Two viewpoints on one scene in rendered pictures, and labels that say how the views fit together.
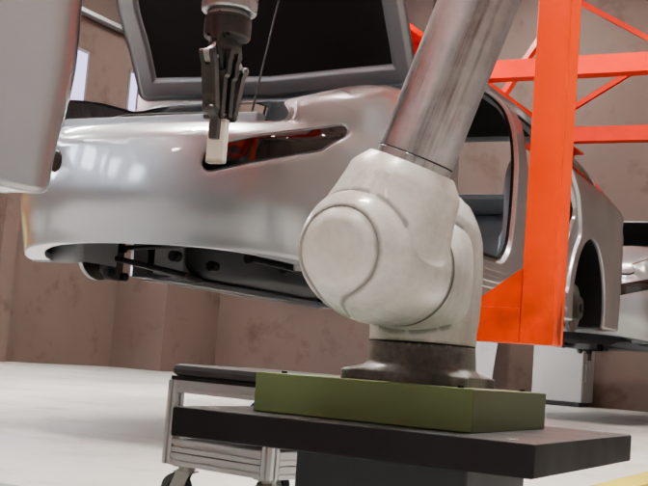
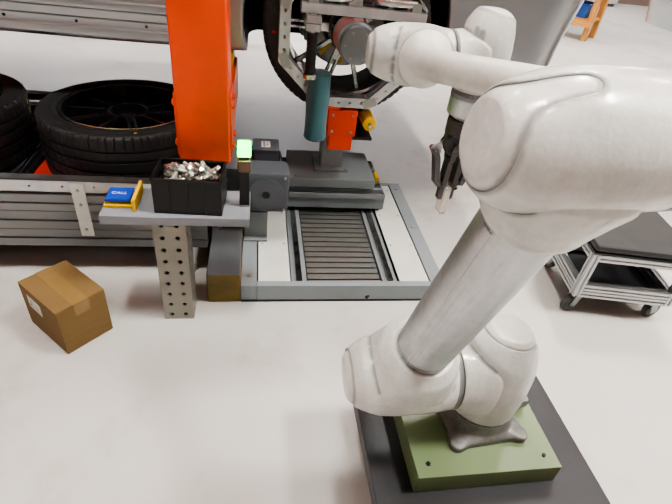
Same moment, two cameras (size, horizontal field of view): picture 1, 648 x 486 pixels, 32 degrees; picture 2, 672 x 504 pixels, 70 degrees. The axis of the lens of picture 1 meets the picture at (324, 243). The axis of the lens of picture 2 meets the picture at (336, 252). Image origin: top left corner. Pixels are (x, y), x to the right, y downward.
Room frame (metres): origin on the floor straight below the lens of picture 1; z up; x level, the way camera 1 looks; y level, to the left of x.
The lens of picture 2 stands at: (0.93, -0.45, 1.25)
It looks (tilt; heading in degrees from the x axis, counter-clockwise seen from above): 36 degrees down; 50
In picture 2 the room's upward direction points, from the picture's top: 8 degrees clockwise
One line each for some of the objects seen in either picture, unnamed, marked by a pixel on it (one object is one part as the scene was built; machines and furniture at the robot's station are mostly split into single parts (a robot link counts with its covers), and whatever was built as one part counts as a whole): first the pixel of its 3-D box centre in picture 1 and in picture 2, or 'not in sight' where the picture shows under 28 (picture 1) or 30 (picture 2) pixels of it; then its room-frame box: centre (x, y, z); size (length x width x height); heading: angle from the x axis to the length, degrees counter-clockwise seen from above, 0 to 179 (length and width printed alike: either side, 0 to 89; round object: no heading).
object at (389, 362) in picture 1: (424, 364); (483, 402); (1.66, -0.16, 0.38); 0.22 x 0.18 x 0.06; 157
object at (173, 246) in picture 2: not in sight; (176, 263); (1.32, 0.84, 0.21); 0.10 x 0.10 x 0.42; 62
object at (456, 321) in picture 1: (424, 267); (490, 363); (1.64, -0.15, 0.52); 0.18 x 0.16 x 0.22; 154
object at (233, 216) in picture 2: not in sight; (179, 206); (1.35, 0.82, 0.44); 0.43 x 0.17 x 0.03; 152
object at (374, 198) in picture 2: not in sight; (327, 181); (2.22, 1.22, 0.13); 0.50 x 0.36 x 0.10; 152
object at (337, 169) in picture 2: not in sight; (331, 146); (2.22, 1.22, 0.32); 0.40 x 0.30 x 0.28; 152
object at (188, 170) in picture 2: not in sight; (190, 184); (1.38, 0.80, 0.51); 0.20 x 0.14 x 0.13; 148
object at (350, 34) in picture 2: not in sight; (354, 39); (2.10, 1.00, 0.85); 0.21 x 0.14 x 0.14; 62
